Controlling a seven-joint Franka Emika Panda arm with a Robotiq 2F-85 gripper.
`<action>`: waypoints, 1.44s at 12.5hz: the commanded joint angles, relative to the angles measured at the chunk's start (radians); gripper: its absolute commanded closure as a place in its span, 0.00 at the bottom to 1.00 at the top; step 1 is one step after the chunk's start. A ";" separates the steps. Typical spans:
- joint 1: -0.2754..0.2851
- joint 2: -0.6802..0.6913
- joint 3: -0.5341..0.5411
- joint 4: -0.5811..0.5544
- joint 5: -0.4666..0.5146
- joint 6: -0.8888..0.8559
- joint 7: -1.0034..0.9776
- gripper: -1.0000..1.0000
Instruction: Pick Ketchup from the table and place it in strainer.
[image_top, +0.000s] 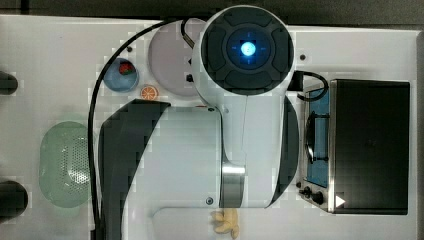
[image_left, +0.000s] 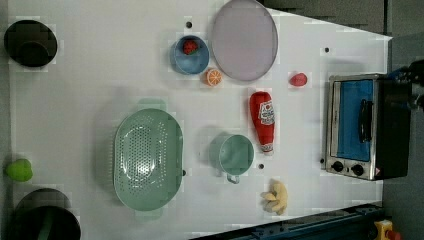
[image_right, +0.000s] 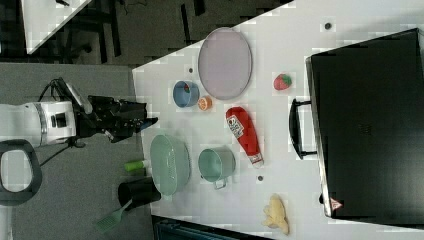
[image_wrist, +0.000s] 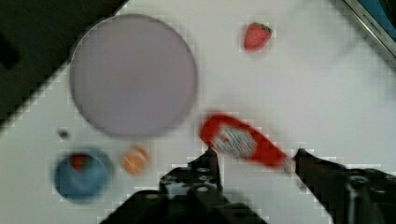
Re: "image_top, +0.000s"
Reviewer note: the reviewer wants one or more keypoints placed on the silver toaster oven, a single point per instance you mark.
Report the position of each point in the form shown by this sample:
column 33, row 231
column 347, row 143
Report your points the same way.
column 355, row 153

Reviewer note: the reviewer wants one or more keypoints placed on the blue bowl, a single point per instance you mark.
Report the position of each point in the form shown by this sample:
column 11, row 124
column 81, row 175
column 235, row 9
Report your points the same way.
column 117, row 82

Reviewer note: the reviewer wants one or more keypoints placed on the upper black round fixture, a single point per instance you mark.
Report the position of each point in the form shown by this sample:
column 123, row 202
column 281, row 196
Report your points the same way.
column 8, row 84

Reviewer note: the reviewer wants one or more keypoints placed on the black round fixture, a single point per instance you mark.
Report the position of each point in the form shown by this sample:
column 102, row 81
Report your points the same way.
column 13, row 200
column 8, row 84

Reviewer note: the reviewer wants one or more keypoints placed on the lilac round plate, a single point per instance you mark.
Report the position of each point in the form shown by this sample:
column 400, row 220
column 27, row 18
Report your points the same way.
column 169, row 56

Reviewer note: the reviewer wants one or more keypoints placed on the yellow toy banana bunch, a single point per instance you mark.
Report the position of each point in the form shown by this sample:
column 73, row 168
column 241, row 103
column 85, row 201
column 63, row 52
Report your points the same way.
column 226, row 221

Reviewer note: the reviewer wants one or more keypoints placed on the lower black round fixture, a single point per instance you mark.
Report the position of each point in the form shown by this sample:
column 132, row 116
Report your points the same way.
column 13, row 200

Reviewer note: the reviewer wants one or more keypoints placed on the red toy strawberry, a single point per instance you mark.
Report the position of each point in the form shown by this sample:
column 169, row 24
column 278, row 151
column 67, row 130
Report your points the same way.
column 126, row 68

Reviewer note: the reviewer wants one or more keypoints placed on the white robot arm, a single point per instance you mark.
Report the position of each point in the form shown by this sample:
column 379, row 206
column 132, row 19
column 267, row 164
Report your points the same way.
column 238, row 149

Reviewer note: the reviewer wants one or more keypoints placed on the green perforated strainer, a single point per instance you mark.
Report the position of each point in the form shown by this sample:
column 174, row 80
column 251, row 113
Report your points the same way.
column 64, row 173

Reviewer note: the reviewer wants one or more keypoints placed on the orange slice toy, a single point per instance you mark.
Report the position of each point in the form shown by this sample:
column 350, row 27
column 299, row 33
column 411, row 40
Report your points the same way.
column 149, row 92

